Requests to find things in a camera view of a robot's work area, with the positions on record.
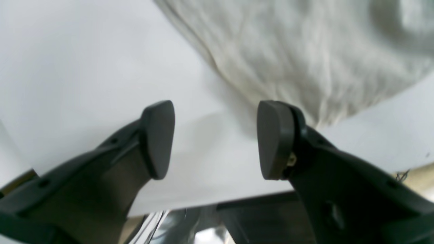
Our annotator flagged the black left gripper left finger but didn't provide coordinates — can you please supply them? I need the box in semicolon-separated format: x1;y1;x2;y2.
0;100;175;244

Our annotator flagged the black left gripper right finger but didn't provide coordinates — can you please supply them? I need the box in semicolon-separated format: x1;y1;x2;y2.
256;100;434;244

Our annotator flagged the beige grey t-shirt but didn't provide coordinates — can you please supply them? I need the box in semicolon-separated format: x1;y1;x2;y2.
155;0;434;128

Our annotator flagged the black box under table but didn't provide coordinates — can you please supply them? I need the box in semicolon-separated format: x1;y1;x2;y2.
217;191;316;244

